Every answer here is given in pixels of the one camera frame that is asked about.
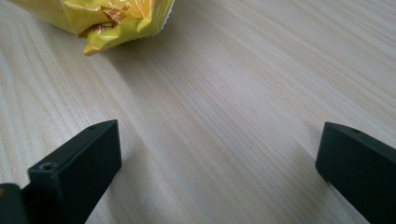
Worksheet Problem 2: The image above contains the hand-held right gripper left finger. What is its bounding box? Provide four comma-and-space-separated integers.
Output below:
21, 119, 122, 224

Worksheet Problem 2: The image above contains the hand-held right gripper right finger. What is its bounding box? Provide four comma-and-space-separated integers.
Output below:
315, 121, 396, 224

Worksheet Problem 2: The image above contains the yellow snack packet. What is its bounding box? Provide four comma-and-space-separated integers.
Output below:
7, 0, 176, 57

